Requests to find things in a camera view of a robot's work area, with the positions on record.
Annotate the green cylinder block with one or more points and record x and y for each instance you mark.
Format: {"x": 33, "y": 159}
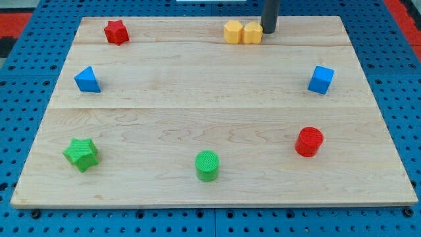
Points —
{"x": 207, "y": 165}

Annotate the blue cube block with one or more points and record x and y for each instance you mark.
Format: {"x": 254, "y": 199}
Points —
{"x": 321, "y": 79}

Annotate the red star block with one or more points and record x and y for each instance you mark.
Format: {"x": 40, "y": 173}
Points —
{"x": 116, "y": 32}

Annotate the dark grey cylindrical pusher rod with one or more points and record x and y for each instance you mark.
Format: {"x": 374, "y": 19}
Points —
{"x": 269, "y": 16}

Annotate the yellow hexagon block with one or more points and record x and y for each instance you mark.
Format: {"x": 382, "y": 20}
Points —
{"x": 233, "y": 30}

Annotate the yellow heart block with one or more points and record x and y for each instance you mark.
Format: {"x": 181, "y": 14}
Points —
{"x": 252, "y": 33}

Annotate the red cylinder block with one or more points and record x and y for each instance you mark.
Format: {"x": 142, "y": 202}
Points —
{"x": 309, "y": 141}

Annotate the blue triangular prism block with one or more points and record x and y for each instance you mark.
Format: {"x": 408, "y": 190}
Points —
{"x": 86, "y": 81}

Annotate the light wooden board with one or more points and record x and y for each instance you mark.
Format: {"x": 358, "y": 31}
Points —
{"x": 177, "y": 88}

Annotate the green star block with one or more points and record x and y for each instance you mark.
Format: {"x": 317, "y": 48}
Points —
{"x": 82, "y": 153}

